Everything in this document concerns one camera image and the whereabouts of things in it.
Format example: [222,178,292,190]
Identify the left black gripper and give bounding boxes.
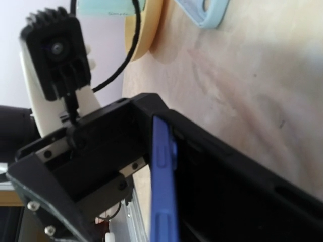
[6,97,151,241]

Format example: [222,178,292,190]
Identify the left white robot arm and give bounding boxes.
[1,93,167,241]

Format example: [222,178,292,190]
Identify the light blue small case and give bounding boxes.
[76,0,135,17]

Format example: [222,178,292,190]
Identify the light blue phone case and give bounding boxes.
[175,0,229,29]

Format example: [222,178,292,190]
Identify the beige round plate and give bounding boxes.
[125,0,163,61]

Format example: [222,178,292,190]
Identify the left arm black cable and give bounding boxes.
[70,0,142,93]

